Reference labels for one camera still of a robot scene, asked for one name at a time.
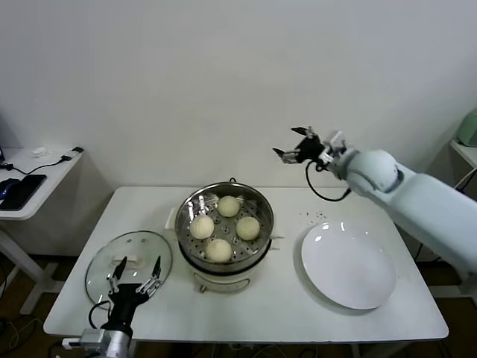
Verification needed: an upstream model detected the black smartphone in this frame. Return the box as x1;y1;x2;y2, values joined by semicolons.
0;174;48;212

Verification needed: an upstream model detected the white floor cable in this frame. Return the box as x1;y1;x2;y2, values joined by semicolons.
0;316;42;354

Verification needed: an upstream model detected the white table with appliance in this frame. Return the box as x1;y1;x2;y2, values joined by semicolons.
449;139;477;176

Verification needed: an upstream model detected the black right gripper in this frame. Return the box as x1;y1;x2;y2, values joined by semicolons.
272;126;326;164

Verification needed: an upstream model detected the black cable with adapter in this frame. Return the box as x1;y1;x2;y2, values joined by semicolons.
0;146;85;175

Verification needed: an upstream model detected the mint green appliance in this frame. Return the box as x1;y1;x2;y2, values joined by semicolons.
456;110;477;148

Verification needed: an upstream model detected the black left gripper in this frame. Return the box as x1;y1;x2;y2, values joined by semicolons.
101;255;162;332

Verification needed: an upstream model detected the glass lid with cream handle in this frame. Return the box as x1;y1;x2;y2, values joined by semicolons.
84;230;174;311

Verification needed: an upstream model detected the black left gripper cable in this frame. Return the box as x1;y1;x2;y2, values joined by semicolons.
88;301;113;331

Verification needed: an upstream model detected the stainless steel steamer basket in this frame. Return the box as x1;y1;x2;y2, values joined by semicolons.
174;181;275;264

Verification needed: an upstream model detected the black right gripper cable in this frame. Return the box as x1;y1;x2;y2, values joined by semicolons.
305;158;351;202

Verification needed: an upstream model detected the white oval plate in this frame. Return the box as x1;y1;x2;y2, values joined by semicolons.
300;222;398;310

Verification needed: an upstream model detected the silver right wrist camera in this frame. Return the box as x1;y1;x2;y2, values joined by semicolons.
320;130;350;165

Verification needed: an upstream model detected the white steamed baozi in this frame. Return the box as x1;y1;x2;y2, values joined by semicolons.
217;195;241;218
189;216;215;240
204;238;233;264
236;216;261;241

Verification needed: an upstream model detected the thin white cable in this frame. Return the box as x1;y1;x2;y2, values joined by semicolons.
455;169;477;192

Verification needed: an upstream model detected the white side table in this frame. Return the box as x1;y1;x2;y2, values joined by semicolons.
0;147;85;316

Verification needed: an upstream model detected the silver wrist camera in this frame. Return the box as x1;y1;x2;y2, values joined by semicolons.
320;130;350;165
62;328;109;351

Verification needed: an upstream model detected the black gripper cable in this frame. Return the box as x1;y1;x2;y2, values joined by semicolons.
305;158;351;202
88;301;113;331

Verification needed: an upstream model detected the blue computer mouse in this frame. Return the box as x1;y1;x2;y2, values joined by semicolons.
0;178;22;201

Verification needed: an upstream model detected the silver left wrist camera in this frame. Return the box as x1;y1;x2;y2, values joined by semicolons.
62;328;109;351

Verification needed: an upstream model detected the white electric cooker pot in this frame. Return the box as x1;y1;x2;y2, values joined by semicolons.
164;207;286;295

